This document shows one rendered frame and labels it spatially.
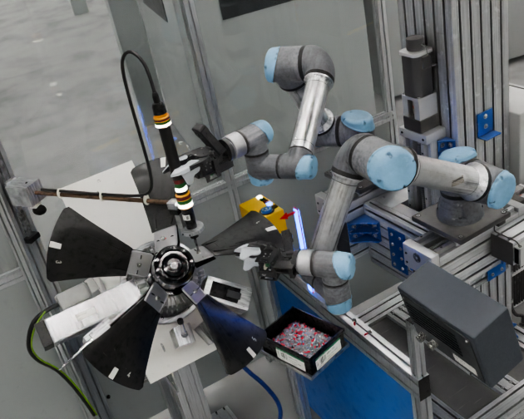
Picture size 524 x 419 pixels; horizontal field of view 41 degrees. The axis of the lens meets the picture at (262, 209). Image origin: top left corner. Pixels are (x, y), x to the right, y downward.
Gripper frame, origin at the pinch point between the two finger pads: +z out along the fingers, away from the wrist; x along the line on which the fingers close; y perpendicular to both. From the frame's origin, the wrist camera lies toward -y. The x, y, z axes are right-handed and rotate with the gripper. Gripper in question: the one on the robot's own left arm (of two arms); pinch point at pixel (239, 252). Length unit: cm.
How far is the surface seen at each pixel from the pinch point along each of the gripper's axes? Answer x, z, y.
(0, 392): 62, 111, 25
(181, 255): -6.3, 12.8, 10.4
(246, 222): 1.0, 4.5, -15.1
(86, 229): -20.9, 35.4, 18.2
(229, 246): -0.9, 3.9, -1.0
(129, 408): 103, 85, -5
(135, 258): -8.3, 25.1, 15.2
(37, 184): -21, 69, -2
